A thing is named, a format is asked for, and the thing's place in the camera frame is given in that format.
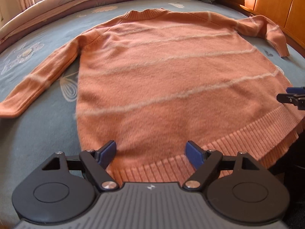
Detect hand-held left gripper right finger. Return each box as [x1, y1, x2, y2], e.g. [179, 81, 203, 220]
[183, 141, 260, 191]

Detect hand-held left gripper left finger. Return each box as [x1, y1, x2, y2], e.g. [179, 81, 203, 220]
[42, 140, 120, 192]

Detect orange knit sweater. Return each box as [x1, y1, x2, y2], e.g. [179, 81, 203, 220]
[0, 8, 305, 184]

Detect grey-blue floral bed sheet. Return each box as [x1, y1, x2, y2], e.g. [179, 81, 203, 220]
[0, 0, 305, 229]

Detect wooden headboard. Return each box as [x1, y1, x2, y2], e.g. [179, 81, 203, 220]
[220, 0, 305, 58]

